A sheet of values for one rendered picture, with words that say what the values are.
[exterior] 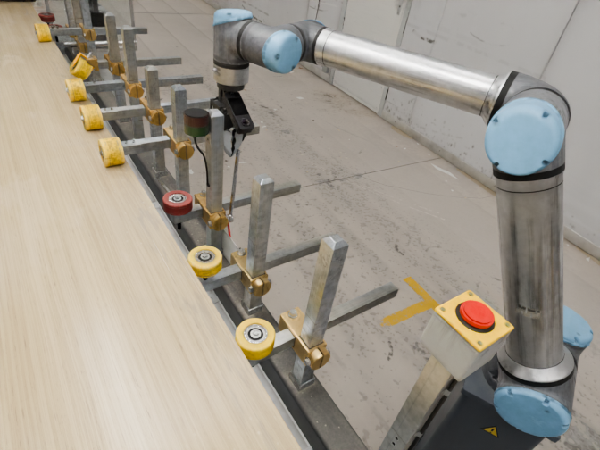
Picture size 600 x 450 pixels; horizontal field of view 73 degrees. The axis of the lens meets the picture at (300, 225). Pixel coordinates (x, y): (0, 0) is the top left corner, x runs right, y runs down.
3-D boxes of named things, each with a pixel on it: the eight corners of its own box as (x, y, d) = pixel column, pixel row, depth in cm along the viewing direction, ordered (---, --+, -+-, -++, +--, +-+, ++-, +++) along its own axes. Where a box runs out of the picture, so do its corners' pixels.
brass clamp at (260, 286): (247, 260, 115) (249, 246, 112) (272, 292, 106) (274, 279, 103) (228, 266, 112) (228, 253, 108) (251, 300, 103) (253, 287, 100)
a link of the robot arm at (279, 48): (311, 29, 94) (268, 16, 99) (280, 36, 86) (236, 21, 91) (304, 70, 100) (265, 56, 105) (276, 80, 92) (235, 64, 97)
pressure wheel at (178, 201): (187, 217, 125) (186, 186, 118) (197, 232, 120) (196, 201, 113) (161, 224, 121) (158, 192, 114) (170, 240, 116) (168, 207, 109)
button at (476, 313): (470, 303, 53) (475, 294, 52) (495, 325, 50) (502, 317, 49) (450, 314, 51) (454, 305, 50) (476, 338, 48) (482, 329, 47)
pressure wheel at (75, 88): (87, 98, 151) (86, 102, 158) (81, 76, 149) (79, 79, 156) (70, 100, 148) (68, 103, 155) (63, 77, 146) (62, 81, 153)
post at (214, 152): (216, 250, 131) (218, 106, 102) (221, 256, 129) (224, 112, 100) (206, 253, 129) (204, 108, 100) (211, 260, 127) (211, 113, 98)
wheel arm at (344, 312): (386, 290, 109) (390, 279, 107) (395, 299, 107) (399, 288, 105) (240, 358, 88) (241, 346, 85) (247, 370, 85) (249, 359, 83)
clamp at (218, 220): (209, 204, 128) (209, 190, 125) (229, 229, 120) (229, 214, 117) (192, 208, 125) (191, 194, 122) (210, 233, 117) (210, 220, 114)
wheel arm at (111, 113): (225, 103, 163) (225, 94, 161) (229, 106, 161) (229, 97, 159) (89, 118, 138) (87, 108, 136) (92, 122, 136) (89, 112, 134)
